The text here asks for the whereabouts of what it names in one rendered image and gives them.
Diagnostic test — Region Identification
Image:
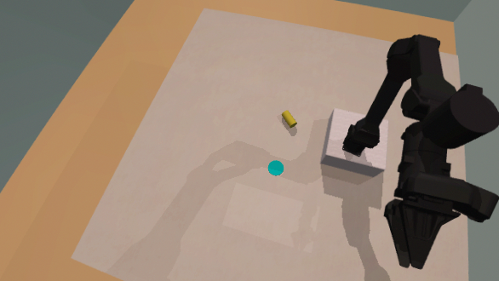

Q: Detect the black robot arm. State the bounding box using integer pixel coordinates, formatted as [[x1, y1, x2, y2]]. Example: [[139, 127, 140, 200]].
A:
[[342, 34, 499, 223]]

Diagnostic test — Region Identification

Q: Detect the yellow cylinder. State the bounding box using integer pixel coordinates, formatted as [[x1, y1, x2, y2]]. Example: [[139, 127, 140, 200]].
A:
[[282, 110, 297, 128]]

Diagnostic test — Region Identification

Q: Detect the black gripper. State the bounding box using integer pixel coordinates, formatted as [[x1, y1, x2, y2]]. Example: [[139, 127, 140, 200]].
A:
[[384, 151, 473, 269]]

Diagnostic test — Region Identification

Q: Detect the cyan circle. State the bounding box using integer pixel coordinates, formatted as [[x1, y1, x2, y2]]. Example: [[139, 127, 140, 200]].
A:
[[268, 160, 284, 175]]

